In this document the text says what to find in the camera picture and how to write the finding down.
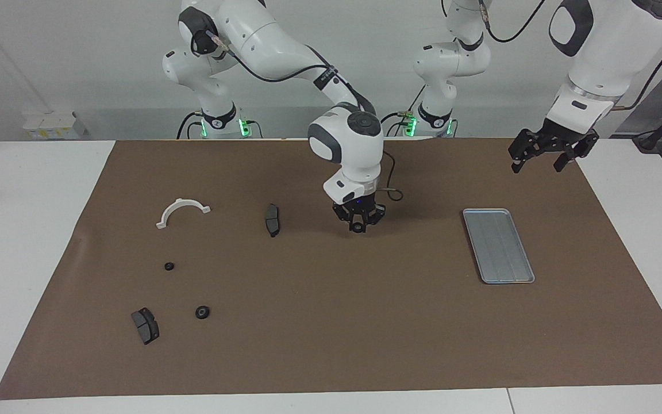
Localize silver metal tray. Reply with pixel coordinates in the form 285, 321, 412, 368
462, 208, 536, 285

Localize long dark brake pad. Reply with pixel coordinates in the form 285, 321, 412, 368
264, 203, 282, 238

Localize brown table mat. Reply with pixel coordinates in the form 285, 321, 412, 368
0, 137, 662, 400

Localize short grey brake pad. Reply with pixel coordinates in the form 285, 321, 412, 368
130, 308, 160, 346

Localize black left base cables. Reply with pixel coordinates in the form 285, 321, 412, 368
371, 86, 426, 137

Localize black base cables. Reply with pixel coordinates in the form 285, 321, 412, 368
177, 112, 264, 139
371, 86, 426, 137

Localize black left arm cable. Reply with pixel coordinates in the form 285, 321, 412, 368
478, 0, 662, 113

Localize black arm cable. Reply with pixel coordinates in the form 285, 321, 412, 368
478, 0, 662, 113
192, 29, 404, 202

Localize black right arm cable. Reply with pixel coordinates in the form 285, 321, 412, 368
192, 29, 404, 202

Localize white curved plastic bracket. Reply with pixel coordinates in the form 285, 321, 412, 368
156, 198, 211, 230

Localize black right base cables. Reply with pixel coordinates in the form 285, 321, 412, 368
177, 112, 264, 139

